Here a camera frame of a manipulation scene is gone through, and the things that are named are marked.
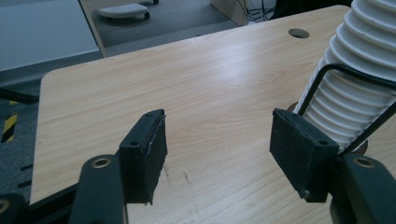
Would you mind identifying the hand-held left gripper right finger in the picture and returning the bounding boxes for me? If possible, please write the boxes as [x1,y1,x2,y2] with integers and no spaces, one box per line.
[269,107,341,203]

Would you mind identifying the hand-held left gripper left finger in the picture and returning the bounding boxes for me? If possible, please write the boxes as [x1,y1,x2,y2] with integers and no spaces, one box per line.
[119,108,169,206]

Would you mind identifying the stack of white paper cups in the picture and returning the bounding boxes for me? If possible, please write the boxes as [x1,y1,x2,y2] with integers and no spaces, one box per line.
[292,0,396,153]

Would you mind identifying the yellow and black floor tape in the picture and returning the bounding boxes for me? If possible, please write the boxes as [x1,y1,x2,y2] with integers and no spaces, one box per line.
[1,100,19,144]

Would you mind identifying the white cabinet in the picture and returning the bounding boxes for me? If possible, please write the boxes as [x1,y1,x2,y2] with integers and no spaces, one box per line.
[0,0,101,73]

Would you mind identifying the dark round cable grommet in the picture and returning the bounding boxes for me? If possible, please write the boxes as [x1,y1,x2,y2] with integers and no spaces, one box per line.
[288,27,311,40]

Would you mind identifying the bundle of black desk cables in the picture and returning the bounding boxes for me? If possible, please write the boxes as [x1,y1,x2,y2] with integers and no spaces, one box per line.
[238,0,278,23]

